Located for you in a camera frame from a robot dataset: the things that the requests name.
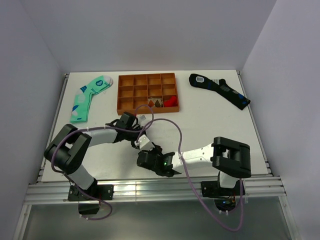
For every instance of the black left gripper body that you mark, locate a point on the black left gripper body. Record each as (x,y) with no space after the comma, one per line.
(132,137)

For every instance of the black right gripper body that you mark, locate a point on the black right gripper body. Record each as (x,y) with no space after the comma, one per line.
(155,151)

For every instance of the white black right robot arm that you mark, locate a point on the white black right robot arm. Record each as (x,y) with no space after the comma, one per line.
(231,158)

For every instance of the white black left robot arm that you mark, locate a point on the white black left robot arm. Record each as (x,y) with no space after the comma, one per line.
(67,150)

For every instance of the rolled orange green argyle sock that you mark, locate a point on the rolled orange green argyle sock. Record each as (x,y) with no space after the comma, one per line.
(155,102)

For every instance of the wooden compartment tray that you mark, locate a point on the wooden compartment tray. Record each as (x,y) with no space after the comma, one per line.
(135,89)

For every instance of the mint green patterned sock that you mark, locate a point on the mint green patterned sock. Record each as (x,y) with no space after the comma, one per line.
(83,98)

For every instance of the rolled red sock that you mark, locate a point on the rolled red sock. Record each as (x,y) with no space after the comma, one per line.
(171,102)

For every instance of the black blue sports sock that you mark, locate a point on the black blue sports sock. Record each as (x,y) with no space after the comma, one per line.
(221,87)

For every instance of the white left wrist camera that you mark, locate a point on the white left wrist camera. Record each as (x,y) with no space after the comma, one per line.
(142,120)

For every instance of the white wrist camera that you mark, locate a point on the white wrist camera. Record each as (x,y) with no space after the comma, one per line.
(142,120)
(143,143)

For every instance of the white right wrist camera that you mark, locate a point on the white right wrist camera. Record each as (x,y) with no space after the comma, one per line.
(143,143)

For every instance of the aluminium table edge rail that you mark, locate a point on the aluminium table edge rail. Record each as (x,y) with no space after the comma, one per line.
(150,190)

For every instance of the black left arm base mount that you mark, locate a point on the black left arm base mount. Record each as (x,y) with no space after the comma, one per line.
(90,201)

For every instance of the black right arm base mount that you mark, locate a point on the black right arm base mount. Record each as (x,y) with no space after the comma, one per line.
(224,198)

